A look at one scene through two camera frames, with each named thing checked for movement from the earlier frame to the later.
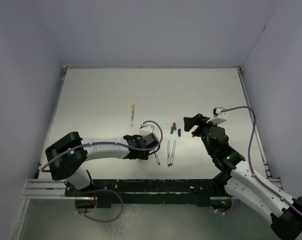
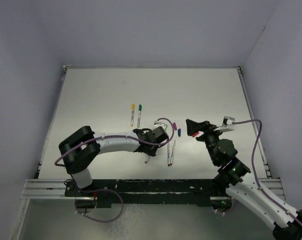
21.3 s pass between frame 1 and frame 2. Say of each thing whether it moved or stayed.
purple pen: moved
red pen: stayed
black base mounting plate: stayed
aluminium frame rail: stayed
